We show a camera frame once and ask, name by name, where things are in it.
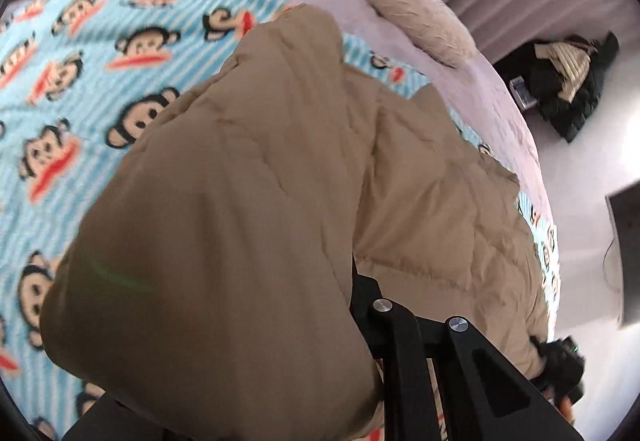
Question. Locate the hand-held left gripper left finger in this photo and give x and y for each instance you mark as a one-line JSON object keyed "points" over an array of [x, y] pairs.
{"points": [[100, 426]]}

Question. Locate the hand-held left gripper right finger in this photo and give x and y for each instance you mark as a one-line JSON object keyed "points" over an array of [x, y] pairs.
{"points": [[400, 346]]}

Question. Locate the tan puffer jacket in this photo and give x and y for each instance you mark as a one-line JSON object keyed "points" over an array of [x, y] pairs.
{"points": [[250, 221]]}

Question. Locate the pile of dark clothes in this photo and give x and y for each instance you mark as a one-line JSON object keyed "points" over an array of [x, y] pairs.
{"points": [[570, 86]]}

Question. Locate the dark grey furniture panel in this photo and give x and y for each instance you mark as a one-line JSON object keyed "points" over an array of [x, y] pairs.
{"points": [[627, 261]]}

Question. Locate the round beige cushion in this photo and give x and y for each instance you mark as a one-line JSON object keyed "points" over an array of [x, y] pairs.
{"points": [[425, 16]]}

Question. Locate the blue striped monkey print blanket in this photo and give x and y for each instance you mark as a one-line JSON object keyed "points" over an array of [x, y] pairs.
{"points": [[75, 71]]}

